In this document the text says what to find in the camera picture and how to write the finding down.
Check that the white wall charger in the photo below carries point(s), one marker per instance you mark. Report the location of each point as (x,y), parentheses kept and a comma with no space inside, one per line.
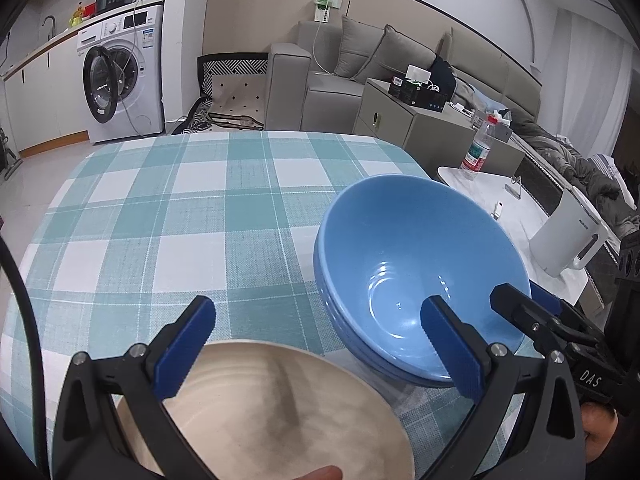
(322,9)

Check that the grey sofa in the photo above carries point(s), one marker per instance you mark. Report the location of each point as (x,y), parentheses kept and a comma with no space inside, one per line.
(316,83)

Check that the person's left hand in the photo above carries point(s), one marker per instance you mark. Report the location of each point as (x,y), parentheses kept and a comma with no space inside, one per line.
(330,472)

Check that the white washing machine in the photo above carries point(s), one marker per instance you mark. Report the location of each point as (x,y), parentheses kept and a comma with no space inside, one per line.
(121,75)

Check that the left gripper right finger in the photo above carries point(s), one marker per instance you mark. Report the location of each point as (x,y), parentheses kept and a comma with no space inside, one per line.
(546,439)

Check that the large beige plate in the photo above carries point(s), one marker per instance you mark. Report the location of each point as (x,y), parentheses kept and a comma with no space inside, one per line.
(255,410)

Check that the person's right hand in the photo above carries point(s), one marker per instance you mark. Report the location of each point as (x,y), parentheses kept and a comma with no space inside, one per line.
(599,424)

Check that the blue bowl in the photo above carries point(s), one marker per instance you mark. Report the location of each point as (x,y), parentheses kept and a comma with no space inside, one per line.
(388,242)

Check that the grey side cabinet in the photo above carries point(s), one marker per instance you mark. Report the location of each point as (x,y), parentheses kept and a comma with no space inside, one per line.
(432,139)

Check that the white marble side table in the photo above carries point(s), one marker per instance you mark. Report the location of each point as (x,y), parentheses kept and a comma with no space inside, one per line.
(521,218)

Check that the plastic water bottle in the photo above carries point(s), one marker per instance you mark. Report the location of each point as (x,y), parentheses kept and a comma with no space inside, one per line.
(484,139)

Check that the white electric kettle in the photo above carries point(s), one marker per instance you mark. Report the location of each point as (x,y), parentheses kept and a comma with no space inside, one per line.
(571,236)

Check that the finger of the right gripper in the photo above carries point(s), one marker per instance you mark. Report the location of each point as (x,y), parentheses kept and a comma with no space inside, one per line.
(569,315)
(546,331)

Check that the black box on cabinet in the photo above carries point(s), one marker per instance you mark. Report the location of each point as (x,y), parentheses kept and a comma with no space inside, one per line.
(418,94)

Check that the grey cushion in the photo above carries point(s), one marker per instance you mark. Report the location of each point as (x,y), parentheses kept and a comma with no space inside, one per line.
(357,44)
(392,56)

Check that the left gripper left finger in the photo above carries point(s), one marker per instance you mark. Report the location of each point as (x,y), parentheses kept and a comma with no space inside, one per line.
(89,442)

